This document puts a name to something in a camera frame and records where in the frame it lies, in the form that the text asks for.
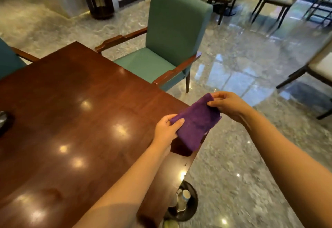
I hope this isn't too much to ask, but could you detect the person's left hand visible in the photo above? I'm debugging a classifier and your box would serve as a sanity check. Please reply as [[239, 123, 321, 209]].
[[152, 114, 185, 151]]

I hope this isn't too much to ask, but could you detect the person's right hand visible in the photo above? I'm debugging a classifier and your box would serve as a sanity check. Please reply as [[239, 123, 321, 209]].
[[207, 91, 253, 125]]

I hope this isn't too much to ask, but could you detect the purple cleaning cloth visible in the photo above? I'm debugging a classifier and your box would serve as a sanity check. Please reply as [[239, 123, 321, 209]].
[[170, 93, 222, 152]]

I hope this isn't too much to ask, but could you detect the person's left forearm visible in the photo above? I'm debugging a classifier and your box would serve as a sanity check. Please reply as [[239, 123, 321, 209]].
[[73, 142, 172, 228]]

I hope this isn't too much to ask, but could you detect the person's right forearm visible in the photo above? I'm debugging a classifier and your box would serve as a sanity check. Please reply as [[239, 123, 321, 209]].
[[241, 108, 332, 228]]

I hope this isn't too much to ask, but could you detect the white paper cup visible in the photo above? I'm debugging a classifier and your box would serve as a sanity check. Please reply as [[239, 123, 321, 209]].
[[178, 189, 191, 212]]

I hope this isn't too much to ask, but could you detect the black round waste bin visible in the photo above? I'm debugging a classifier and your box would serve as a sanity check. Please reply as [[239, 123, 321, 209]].
[[163, 180, 199, 222]]

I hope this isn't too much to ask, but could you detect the green upholstered wooden armchair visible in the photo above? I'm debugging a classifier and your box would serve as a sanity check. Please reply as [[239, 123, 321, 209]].
[[95, 0, 214, 93], [0, 38, 40, 80]]

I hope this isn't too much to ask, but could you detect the dark object on table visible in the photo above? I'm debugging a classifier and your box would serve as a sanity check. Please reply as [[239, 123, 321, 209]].
[[0, 111, 15, 138]]

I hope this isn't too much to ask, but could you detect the black metal frame chair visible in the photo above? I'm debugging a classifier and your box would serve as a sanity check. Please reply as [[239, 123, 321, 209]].
[[303, 0, 332, 26]]

